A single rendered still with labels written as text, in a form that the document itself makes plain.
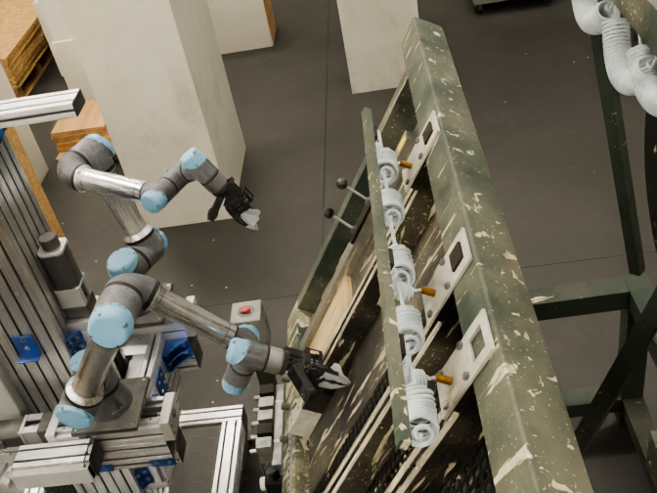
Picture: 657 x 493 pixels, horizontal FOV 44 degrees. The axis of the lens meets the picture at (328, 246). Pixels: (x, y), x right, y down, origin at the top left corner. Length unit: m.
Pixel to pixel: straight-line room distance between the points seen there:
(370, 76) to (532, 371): 5.21
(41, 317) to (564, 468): 1.93
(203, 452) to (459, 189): 2.24
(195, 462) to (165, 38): 2.37
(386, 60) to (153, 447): 4.21
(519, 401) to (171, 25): 3.75
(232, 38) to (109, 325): 5.61
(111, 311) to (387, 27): 4.41
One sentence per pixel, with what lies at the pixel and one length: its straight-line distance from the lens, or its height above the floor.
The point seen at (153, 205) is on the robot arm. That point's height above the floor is 1.58.
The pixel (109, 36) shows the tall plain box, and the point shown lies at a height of 1.34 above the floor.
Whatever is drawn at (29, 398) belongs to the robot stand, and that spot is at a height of 0.98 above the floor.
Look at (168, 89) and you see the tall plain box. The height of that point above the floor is 0.97.
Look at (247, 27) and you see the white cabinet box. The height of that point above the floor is 0.21.
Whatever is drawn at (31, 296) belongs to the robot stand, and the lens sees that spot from 2.73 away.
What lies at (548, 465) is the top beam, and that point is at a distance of 1.24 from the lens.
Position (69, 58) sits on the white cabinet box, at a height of 0.58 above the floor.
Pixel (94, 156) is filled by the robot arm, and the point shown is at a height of 1.63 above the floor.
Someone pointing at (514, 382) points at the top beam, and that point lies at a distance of 1.32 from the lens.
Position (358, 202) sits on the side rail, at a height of 1.35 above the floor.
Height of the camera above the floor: 2.94
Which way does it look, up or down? 37 degrees down
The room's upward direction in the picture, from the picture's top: 12 degrees counter-clockwise
